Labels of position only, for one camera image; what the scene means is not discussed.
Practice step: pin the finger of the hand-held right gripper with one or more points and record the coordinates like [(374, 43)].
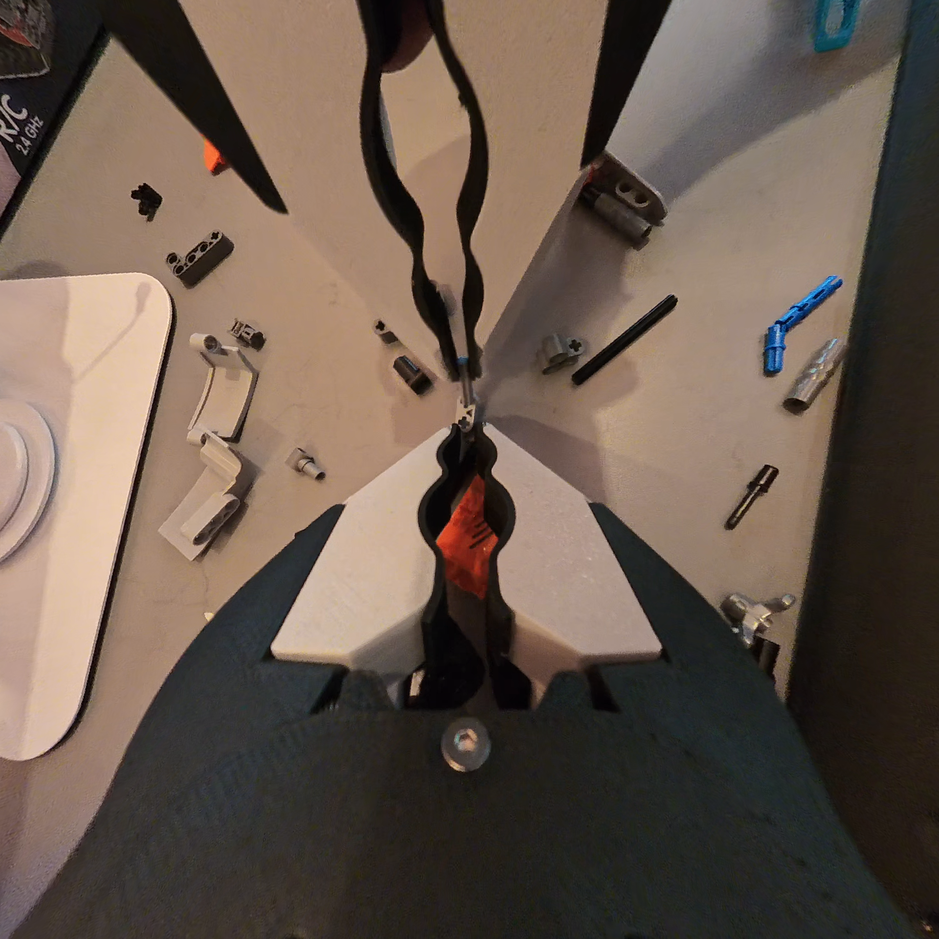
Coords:
[(535, 110), (315, 147)]

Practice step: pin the black pin connector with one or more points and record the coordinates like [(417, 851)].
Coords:
[(412, 373)]

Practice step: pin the blue robot kit box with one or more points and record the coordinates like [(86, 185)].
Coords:
[(37, 88)]

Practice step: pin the grey tube beam assembly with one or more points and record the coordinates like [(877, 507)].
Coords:
[(627, 202)]

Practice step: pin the silver tube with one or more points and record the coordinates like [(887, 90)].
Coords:
[(814, 374)]

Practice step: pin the grey pin connector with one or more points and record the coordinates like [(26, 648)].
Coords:
[(306, 463)]

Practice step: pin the black axle pin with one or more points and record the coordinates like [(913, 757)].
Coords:
[(752, 495)]

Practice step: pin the dark grey short beam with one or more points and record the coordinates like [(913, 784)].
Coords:
[(199, 257)]

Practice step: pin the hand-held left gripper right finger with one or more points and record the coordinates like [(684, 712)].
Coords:
[(579, 587)]

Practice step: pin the light grey box panel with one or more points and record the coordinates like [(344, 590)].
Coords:
[(205, 499)]

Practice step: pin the grey axle connector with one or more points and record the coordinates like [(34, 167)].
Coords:
[(561, 352)]

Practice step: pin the blue angled pin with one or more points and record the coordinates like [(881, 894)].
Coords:
[(799, 323)]

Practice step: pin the teal plastic clip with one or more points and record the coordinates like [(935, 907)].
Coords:
[(836, 22)]

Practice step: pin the long black axle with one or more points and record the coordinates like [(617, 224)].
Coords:
[(625, 339)]

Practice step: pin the small dark grey connector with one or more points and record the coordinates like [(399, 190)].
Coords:
[(248, 334)]

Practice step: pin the large orange wedge panel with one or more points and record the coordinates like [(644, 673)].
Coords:
[(469, 546)]

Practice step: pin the black elbow piece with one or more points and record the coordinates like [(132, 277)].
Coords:
[(766, 653)]

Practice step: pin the small black angled piece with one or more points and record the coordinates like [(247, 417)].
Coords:
[(147, 199)]

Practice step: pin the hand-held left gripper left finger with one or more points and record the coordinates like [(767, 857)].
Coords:
[(359, 587)]

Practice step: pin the silver branched connector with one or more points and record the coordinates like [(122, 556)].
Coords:
[(752, 612)]

